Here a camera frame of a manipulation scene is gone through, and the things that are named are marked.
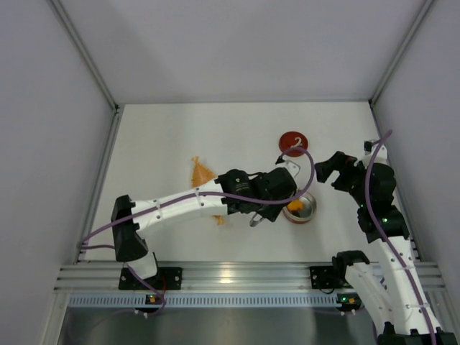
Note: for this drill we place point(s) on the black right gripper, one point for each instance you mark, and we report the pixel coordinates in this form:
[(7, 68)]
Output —
[(342, 169)]

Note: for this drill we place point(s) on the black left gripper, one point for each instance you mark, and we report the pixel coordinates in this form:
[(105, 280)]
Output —
[(279, 194)]

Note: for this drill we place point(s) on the orange snack piece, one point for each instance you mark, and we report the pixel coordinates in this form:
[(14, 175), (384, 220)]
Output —
[(296, 205)]

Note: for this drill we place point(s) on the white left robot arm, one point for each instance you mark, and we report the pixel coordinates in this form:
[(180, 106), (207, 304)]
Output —
[(134, 222)]

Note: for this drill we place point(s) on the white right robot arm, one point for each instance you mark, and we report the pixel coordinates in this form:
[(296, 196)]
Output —
[(396, 304)]

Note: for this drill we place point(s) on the round steel lunch box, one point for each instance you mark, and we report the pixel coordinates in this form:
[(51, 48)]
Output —
[(306, 214)]

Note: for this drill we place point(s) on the red round lid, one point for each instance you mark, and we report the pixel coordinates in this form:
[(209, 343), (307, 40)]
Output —
[(293, 144)]

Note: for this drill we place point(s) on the woven fish-shaped basket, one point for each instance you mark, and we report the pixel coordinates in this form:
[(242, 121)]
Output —
[(201, 174)]

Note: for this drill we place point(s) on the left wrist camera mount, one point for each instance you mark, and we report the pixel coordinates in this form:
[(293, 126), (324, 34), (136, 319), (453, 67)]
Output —
[(292, 167)]

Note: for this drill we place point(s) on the grey aluminium frame post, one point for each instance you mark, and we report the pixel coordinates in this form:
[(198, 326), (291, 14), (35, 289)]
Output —
[(71, 31)]

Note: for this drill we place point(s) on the right aluminium frame post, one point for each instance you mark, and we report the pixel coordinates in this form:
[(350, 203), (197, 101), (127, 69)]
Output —
[(401, 50)]

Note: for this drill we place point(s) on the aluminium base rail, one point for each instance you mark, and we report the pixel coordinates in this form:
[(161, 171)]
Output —
[(199, 277)]

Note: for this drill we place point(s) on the slotted grey cable duct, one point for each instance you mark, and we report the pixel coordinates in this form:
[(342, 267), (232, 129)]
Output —
[(215, 300)]

